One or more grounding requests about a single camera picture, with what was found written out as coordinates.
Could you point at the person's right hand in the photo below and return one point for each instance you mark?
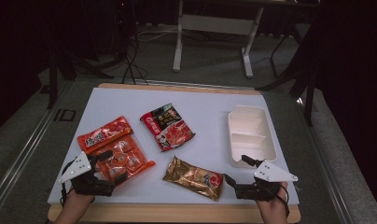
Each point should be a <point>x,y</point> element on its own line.
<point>273,207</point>

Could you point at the wooden table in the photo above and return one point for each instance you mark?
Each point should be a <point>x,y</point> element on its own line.
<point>164,213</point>

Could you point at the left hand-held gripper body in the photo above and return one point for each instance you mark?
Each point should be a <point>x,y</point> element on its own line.
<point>80,166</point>

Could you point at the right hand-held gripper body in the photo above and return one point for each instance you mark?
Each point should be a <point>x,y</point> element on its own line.
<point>270,174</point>

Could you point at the gold foil packet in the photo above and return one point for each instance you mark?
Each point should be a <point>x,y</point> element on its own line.
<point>192,178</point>

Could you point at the red and black soup packet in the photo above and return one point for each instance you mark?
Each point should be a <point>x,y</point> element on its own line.
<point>168,127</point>

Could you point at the clear orange bag of sachets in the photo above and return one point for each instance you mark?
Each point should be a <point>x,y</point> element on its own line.
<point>124,160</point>

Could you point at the white plastic tray container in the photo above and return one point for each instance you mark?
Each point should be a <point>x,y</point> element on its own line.
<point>250,137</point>

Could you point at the black chair frame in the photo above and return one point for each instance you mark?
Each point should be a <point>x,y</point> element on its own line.
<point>301,77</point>

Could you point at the white metal desk frame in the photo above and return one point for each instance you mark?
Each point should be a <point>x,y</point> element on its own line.
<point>214,25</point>

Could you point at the person's left hand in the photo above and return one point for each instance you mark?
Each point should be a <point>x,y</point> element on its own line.
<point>77,200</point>

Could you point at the black metal stand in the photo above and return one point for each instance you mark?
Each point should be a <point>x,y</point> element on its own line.
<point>54,71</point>

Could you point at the white table mat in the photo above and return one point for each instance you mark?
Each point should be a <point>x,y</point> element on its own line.
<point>192,102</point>

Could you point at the orange red seasoning packet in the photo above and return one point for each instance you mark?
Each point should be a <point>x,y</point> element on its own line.
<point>104,134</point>

